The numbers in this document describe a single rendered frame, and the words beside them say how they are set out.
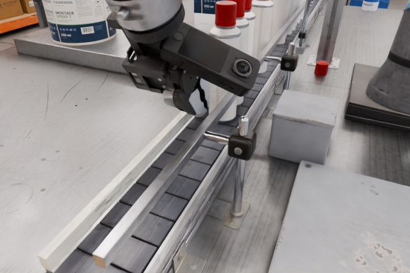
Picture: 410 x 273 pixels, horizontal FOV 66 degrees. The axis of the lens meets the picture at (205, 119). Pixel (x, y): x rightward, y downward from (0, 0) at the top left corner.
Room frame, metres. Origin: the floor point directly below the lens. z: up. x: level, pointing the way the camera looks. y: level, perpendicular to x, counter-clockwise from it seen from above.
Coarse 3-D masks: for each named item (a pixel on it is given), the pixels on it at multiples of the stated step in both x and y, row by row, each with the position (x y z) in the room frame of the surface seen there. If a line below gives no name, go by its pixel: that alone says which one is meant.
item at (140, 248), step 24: (192, 120) 0.49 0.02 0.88; (216, 144) 0.42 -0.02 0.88; (192, 168) 0.36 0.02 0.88; (168, 192) 0.31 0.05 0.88; (192, 192) 0.31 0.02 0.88; (120, 216) 0.27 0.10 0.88; (168, 216) 0.27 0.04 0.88; (96, 240) 0.23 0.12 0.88; (144, 240) 0.23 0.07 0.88; (72, 264) 0.20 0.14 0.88; (96, 264) 0.20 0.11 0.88; (120, 264) 0.20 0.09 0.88; (144, 264) 0.20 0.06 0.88
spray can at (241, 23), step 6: (228, 0) 0.55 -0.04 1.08; (234, 0) 0.55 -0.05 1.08; (240, 0) 0.55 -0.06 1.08; (240, 6) 0.55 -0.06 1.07; (240, 12) 0.55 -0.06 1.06; (240, 18) 0.55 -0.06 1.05; (240, 24) 0.54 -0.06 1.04; (246, 24) 0.55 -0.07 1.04; (240, 30) 0.54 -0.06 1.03; (246, 30) 0.55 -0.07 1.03; (246, 36) 0.55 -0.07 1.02; (240, 42) 0.54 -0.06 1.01; (246, 42) 0.55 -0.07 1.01; (240, 48) 0.54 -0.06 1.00; (246, 48) 0.55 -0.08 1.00; (240, 102) 0.55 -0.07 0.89
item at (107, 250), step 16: (272, 48) 0.67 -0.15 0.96; (224, 96) 0.43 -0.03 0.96; (224, 112) 0.40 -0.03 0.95; (208, 128) 0.34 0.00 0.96; (192, 144) 0.31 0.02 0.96; (176, 160) 0.28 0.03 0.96; (160, 176) 0.25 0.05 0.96; (176, 176) 0.26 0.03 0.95; (144, 192) 0.23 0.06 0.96; (160, 192) 0.23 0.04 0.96; (144, 208) 0.21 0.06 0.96; (128, 224) 0.19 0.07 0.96; (112, 240) 0.17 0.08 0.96; (96, 256) 0.16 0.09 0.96; (112, 256) 0.16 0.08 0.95
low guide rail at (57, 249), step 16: (176, 128) 0.43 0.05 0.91; (160, 144) 0.38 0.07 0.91; (144, 160) 0.34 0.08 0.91; (128, 176) 0.31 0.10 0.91; (112, 192) 0.28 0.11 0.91; (96, 208) 0.25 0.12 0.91; (80, 224) 0.23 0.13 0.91; (64, 240) 0.21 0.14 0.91; (48, 256) 0.19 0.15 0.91; (64, 256) 0.20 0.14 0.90
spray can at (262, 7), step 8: (256, 0) 0.71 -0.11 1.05; (264, 0) 0.71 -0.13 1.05; (256, 8) 0.70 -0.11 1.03; (264, 8) 0.70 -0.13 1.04; (272, 8) 0.71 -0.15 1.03; (256, 16) 0.70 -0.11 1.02; (264, 16) 0.70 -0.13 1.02; (272, 16) 0.71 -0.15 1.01; (256, 24) 0.70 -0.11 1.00; (264, 24) 0.70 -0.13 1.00; (256, 32) 0.70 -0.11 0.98; (264, 32) 0.70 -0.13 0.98; (256, 40) 0.70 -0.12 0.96; (264, 40) 0.70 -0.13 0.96; (256, 48) 0.70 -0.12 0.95; (264, 48) 0.70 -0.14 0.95; (256, 56) 0.70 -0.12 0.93; (264, 64) 0.70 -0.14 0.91; (264, 72) 0.70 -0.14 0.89
